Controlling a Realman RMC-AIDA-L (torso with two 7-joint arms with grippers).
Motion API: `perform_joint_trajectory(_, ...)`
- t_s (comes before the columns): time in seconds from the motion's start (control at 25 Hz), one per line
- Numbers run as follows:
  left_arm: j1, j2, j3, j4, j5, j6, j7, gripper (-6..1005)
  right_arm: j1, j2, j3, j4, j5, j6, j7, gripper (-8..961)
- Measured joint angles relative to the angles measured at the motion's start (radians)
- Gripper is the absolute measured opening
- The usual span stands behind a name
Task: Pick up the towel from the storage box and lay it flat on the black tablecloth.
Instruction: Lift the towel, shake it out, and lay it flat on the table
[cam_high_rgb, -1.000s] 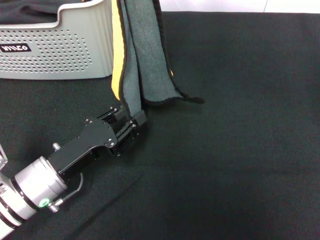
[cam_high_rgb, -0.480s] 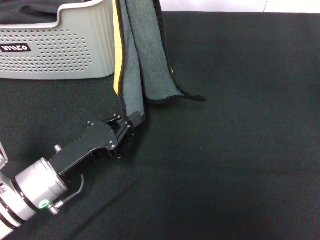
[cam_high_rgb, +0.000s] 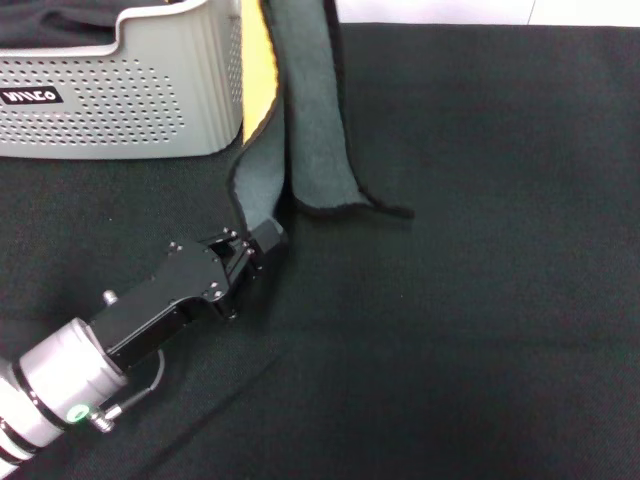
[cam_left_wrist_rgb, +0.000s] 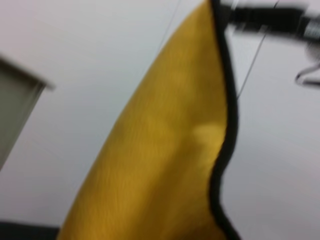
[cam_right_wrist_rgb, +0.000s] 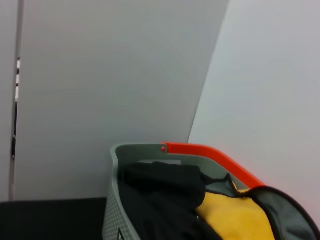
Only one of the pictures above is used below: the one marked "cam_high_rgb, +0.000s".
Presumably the grey and yellow towel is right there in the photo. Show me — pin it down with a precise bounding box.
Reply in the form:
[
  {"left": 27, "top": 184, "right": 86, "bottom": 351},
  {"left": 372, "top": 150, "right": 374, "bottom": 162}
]
[{"left": 227, "top": 0, "right": 416, "bottom": 237}]

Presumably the left gripper cable with plug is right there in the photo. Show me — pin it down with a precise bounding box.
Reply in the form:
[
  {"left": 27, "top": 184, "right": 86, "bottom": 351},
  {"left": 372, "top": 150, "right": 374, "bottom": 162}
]
[{"left": 89, "top": 349, "right": 167, "bottom": 434}]

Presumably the black tablecloth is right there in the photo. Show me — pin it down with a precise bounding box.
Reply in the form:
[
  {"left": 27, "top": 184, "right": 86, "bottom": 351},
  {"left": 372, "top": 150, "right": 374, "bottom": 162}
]
[{"left": 0, "top": 22, "right": 640, "bottom": 480}]

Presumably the black cloth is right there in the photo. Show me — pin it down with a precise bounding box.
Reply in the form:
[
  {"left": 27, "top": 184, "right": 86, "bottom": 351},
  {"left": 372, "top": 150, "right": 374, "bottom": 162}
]
[{"left": 0, "top": 0, "right": 171, "bottom": 51}]

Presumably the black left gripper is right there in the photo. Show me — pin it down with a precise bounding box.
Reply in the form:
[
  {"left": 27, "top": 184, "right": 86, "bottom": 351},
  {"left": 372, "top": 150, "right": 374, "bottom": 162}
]
[{"left": 88, "top": 218, "right": 290, "bottom": 375}]

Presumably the grey perforated storage box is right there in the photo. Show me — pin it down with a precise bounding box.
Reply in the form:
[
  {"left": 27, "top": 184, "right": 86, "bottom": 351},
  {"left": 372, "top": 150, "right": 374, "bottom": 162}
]
[{"left": 0, "top": 0, "right": 247, "bottom": 161}]

